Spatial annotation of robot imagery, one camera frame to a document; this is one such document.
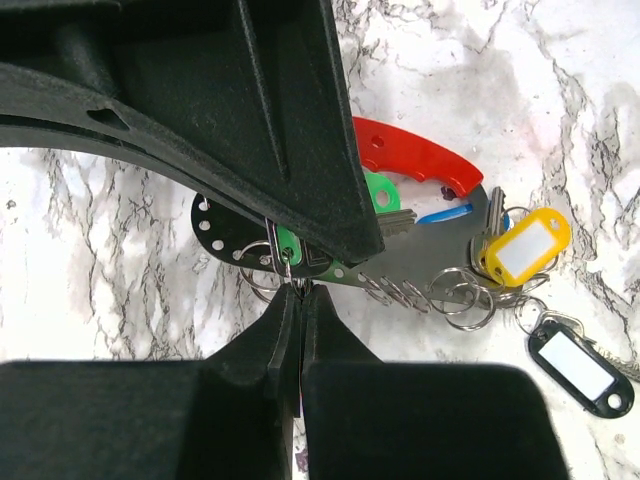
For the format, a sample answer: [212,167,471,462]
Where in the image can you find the green head key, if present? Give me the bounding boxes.
[365,172,417,238]

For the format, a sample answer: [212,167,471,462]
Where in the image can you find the green key tag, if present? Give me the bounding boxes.
[265,219,303,276]

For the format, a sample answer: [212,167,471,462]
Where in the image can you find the keyring bunch with tags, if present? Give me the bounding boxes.
[191,117,558,331]

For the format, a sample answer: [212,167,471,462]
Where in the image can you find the yellow key tag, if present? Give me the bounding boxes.
[484,207,571,288]

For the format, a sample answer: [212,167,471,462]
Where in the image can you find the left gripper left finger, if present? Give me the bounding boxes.
[1,286,300,479]

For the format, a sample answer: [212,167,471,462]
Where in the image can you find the blue key tag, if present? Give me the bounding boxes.
[414,203,489,236]

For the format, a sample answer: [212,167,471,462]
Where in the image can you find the black key tag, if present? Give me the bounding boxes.
[515,296,639,419]

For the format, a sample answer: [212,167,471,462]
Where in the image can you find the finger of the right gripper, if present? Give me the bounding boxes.
[1,1,384,263]

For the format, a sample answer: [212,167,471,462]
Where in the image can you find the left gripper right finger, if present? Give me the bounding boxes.
[301,286,568,479]

